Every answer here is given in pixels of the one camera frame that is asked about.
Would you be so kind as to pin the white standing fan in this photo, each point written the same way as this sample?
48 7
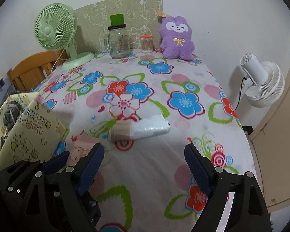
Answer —
264 82

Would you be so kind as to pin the pink wipes packet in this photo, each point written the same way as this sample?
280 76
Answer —
81 147

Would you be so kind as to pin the green desk fan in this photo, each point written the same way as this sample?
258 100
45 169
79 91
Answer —
55 28

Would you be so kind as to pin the purple plush bunny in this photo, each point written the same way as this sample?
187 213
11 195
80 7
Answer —
176 38

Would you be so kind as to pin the yellow cartoon fabric storage box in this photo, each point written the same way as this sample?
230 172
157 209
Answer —
36 134

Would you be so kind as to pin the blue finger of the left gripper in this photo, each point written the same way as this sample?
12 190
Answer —
57 162

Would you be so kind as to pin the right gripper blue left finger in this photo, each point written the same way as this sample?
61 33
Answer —
87 167

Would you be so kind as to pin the beige wardrobe door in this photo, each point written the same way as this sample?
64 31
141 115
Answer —
271 152

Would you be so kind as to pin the green patterned board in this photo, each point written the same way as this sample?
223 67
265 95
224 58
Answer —
140 16

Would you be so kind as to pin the toothpick jar orange lid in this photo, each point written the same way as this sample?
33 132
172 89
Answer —
146 42

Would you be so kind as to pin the glass jar with green cup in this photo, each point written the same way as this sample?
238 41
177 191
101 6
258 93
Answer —
115 39

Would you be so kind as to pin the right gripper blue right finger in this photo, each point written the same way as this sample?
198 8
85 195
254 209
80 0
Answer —
200 167

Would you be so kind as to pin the grey bath pouf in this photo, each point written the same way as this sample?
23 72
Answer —
11 115

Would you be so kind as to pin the wooden bed headboard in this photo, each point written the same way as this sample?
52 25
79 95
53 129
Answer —
30 72

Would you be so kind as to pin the white clear plastic packet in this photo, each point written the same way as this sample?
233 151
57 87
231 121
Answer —
149 127

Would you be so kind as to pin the floral tablecloth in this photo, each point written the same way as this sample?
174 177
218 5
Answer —
145 184

